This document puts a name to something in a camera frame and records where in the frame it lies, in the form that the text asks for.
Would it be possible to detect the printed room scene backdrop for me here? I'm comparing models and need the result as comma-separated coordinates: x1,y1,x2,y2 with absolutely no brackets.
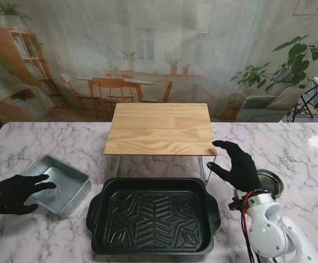
0,0,318,123

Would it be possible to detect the black tripod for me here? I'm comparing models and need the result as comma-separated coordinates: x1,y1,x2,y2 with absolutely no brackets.
286,72,318,123

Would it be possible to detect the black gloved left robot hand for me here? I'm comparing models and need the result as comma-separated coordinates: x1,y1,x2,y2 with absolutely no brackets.
0,174,57,216

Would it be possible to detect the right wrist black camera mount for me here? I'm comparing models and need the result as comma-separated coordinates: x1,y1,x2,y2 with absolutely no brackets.
228,196,247,211

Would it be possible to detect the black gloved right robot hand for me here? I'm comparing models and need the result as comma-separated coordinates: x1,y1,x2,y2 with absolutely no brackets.
207,140,263,194

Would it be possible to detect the wooden shelf with metal frame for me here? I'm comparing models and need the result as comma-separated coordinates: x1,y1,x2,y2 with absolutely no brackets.
103,102,219,184

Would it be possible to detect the shiny steel bean-shaped pan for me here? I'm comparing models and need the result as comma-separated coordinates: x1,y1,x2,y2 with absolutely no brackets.
234,168,285,202

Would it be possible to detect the black patterned baking tray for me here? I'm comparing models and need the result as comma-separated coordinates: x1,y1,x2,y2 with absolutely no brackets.
86,177,222,254

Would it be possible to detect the right arm red black cable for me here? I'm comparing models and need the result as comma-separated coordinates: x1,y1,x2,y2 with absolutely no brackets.
240,191,258,263

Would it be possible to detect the silver rectangular baking tin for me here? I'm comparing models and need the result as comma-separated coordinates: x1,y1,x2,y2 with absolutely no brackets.
21,155,90,219

